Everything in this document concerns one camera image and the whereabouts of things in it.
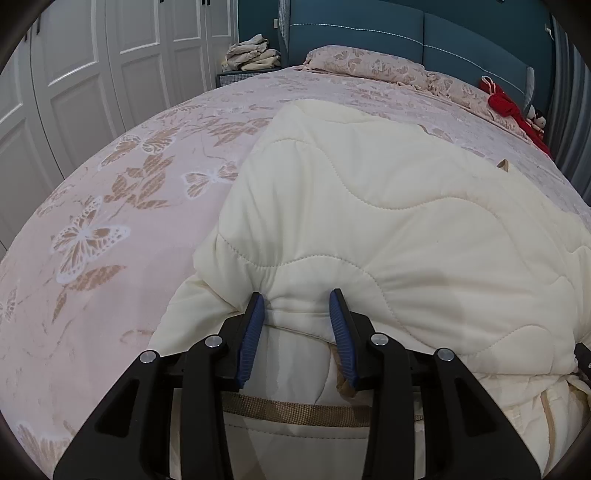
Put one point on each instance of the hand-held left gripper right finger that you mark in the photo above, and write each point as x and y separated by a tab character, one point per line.
340	332

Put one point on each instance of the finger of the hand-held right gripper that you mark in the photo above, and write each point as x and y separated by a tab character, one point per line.
584	362

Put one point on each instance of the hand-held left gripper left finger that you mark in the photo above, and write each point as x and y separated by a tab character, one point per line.
251	339

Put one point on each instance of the pile of folded cream clothes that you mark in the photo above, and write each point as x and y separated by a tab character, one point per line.
251	53

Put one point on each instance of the pink butterfly bedspread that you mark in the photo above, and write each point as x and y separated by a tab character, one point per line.
120	221

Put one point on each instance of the small doll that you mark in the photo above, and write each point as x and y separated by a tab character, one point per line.
538	121

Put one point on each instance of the grey curtain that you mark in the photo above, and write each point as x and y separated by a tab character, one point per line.
570	101

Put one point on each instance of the grey nightstand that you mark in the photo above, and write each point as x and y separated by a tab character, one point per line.
231	77

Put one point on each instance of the red cloth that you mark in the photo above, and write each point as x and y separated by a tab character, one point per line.
508	108

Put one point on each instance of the pink patterned pillow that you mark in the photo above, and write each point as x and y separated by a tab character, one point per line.
369	64

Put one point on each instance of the blue padded headboard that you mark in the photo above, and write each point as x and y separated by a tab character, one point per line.
397	32

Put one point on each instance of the white panelled wardrobe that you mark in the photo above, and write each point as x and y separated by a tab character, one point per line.
92	69

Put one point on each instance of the grey mesh bed rail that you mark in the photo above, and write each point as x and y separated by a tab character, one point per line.
529	90
282	27

